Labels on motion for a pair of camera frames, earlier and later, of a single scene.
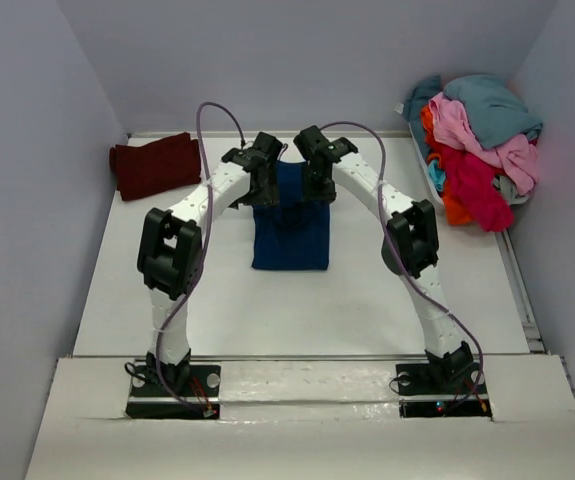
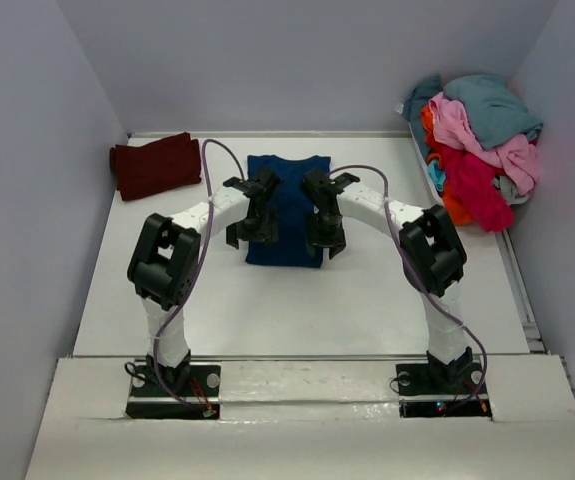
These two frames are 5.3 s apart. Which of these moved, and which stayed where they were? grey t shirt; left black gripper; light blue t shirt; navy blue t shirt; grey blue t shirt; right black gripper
Moved: right black gripper; left black gripper
Stayed: grey blue t shirt; grey t shirt; navy blue t shirt; light blue t shirt
